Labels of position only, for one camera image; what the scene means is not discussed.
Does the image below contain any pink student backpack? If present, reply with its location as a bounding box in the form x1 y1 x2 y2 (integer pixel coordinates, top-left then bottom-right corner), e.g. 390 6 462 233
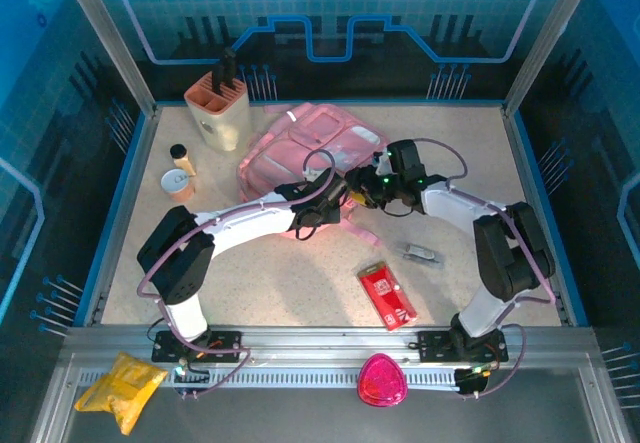
235 102 391 249

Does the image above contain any small silver clip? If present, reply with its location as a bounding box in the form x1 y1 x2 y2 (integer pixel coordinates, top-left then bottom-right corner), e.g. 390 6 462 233
398 242 445 268

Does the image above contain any red package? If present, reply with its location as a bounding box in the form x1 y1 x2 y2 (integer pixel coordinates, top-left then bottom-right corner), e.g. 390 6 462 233
356 261 419 333

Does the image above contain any beige knife block orange top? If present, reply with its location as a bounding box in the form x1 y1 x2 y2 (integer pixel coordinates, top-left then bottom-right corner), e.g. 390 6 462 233
183 71 253 153

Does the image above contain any aluminium front beam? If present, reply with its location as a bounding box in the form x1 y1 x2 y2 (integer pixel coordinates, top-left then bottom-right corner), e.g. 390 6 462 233
64 325 596 372

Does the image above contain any orange can with white lid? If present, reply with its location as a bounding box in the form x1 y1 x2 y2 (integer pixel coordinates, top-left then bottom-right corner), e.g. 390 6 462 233
160 168 196 205

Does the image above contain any small bottle with black cap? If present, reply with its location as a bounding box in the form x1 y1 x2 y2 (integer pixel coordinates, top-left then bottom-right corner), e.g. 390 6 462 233
169 143 197 177

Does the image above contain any magenta coin purse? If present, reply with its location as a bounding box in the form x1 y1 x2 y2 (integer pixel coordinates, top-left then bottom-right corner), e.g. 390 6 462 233
357 352 409 408

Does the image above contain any yellow plastic pouch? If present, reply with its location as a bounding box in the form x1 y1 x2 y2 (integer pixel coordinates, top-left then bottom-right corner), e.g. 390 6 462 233
73 351 170 437

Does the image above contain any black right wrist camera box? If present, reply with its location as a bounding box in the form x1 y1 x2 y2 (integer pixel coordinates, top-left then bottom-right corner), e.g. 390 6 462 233
387 139 427 177

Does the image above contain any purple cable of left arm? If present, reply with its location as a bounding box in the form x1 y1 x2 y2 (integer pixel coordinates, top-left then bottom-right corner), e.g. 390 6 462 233
137 149 336 399

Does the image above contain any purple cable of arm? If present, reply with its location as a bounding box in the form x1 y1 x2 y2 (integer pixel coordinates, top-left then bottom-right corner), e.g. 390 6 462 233
137 149 336 399
394 137 559 399

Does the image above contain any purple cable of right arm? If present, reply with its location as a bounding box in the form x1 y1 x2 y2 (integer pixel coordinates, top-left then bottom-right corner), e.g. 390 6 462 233
394 137 559 399

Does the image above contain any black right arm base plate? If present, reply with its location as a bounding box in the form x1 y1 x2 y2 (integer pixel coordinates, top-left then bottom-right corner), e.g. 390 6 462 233
418 330 506 364

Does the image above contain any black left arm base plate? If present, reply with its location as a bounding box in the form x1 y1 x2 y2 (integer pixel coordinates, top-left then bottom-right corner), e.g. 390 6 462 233
152 330 243 364

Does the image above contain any long black knife handle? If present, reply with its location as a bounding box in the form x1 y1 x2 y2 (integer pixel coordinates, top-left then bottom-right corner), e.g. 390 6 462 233
220 46 239 90

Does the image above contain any white slotted cable duct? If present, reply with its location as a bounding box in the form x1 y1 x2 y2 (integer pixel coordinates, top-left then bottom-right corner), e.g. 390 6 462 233
79 366 461 390

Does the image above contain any aluminium frame post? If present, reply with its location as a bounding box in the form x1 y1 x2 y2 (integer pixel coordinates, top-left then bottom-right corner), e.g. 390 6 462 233
54 0 160 117
502 0 599 117

